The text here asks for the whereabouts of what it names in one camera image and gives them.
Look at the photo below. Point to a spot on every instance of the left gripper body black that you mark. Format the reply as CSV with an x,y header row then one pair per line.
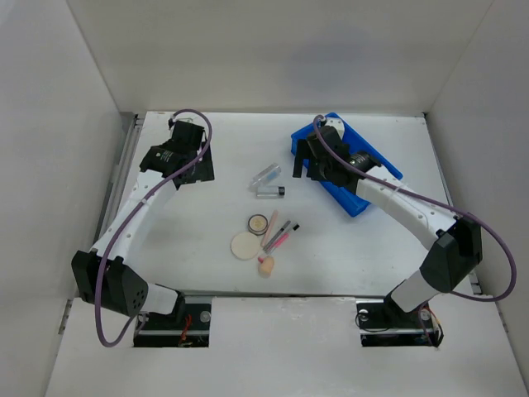
x,y
161,146

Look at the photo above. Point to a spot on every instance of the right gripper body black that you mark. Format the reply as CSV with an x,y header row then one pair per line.
x,y
324,176

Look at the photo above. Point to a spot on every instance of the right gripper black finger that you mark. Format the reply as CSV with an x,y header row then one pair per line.
x,y
313,171
300,156

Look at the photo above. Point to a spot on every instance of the clear tube with blue inside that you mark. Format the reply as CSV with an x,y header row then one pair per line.
x,y
265,176

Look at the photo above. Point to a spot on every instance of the clear bottle with black cap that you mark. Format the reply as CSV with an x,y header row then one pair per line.
x,y
270,192

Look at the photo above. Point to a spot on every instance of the pink brow brush pen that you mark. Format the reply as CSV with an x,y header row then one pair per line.
x,y
281,238

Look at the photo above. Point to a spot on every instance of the pink pencil stick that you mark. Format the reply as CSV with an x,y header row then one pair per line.
x,y
272,221

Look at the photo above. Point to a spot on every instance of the grey eyeliner pencil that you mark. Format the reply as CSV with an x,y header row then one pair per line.
x,y
277,235

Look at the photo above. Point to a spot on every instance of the round powder jar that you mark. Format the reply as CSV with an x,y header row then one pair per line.
x,y
258,224

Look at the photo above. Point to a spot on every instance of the round cream powder puff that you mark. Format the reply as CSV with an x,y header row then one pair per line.
x,y
245,246

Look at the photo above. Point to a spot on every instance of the peach makeup sponge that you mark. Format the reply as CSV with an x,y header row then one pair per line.
x,y
265,269

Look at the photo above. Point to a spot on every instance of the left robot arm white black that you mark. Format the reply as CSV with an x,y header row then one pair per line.
x,y
124,291

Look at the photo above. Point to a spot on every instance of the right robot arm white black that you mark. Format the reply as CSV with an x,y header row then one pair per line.
x,y
454,244

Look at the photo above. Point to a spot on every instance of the blue plastic organizer tray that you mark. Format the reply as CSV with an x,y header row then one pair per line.
x,y
362,156

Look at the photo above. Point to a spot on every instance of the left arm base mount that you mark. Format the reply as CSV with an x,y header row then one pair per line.
x,y
190,329

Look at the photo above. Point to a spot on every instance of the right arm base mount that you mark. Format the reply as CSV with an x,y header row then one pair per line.
x,y
383,324

